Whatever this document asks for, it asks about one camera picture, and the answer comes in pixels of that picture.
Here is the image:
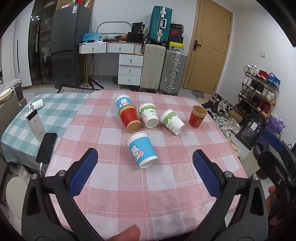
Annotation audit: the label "beige suitcase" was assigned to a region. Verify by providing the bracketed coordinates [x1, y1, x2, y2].
[140, 44, 166, 90]

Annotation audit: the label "wooden door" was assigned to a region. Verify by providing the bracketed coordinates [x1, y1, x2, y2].
[183, 1, 233, 94]

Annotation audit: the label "white charging cable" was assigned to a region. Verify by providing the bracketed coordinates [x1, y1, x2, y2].
[28, 103, 45, 178]

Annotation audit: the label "shoe rack with shoes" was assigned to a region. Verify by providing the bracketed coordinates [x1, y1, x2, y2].
[235, 64, 281, 120]

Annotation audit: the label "red paper cup upright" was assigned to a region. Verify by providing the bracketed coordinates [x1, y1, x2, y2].
[189, 105, 208, 128]

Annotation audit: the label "blue bunny paper cup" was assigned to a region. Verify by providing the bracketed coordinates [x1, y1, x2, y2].
[115, 94, 131, 110]
[126, 132, 158, 169]

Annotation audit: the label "white power bank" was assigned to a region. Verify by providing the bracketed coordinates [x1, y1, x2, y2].
[25, 109, 46, 142]

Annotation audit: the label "red paper cup lying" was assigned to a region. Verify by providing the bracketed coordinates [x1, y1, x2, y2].
[118, 104, 142, 133]

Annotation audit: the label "white desk with drawers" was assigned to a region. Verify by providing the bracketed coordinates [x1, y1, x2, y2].
[79, 41, 144, 86]

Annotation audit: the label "person's left thumb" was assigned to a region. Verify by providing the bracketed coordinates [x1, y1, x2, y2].
[107, 225, 140, 241]

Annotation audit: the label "black refrigerator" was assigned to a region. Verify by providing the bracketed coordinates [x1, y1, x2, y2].
[51, 4, 91, 89]

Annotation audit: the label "green checked tablecloth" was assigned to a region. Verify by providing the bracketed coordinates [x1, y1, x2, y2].
[1, 93, 89, 166]

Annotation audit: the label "white green paper cup left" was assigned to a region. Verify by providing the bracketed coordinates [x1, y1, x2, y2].
[138, 102, 159, 128]

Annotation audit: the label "silver suitcase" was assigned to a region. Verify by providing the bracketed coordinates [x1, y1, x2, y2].
[159, 49, 188, 96]

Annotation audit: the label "white green paper cup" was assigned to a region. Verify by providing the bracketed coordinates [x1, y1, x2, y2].
[138, 102, 159, 128]
[160, 109, 185, 135]

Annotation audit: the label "teal suitcase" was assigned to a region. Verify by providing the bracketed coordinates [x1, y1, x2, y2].
[148, 6, 173, 45]

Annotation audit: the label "black smartphone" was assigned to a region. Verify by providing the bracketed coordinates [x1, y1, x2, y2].
[36, 133, 58, 164]

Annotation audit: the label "blue plastic bag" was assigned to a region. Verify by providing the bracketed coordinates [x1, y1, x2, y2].
[82, 32, 102, 43]

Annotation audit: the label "person's right hand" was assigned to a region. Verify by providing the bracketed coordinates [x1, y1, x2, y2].
[266, 186, 278, 226]

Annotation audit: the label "pink checked tablecloth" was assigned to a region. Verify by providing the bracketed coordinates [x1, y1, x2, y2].
[46, 90, 246, 240]

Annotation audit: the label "white green paper cup right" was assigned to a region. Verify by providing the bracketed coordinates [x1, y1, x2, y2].
[160, 109, 185, 135]

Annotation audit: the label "white round stool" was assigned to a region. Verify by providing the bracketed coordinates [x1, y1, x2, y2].
[6, 175, 31, 219]

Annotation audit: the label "purple bag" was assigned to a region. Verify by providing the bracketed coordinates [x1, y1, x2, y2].
[263, 114, 285, 138]

